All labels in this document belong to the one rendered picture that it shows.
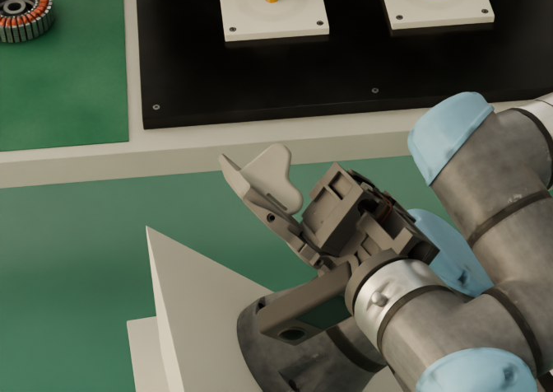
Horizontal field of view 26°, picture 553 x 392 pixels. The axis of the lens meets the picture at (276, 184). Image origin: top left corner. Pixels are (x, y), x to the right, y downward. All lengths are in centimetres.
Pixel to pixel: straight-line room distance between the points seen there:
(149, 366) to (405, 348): 54
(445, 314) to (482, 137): 14
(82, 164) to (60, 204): 96
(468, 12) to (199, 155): 45
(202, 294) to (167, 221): 130
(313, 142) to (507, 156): 71
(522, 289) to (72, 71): 97
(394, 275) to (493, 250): 8
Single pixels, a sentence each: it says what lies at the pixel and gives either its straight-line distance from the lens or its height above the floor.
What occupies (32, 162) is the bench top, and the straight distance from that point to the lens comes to 162.
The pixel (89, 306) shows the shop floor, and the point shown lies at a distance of 239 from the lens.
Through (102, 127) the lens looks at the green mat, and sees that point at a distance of 164.
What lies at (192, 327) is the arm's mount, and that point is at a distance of 117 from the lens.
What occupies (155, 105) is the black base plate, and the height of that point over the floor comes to 77.
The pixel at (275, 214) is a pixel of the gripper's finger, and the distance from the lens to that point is 101.
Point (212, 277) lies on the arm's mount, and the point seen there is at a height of 90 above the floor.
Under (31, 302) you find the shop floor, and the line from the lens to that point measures 242.
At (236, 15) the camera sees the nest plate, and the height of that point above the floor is 78.
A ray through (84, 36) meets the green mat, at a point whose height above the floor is 75.
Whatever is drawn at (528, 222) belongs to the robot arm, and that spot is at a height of 121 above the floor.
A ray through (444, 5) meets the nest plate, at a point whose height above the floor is 78.
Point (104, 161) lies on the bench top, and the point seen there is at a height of 74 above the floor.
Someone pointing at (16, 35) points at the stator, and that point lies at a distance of 178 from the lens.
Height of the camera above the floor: 189
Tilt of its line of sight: 47 degrees down
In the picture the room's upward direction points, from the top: straight up
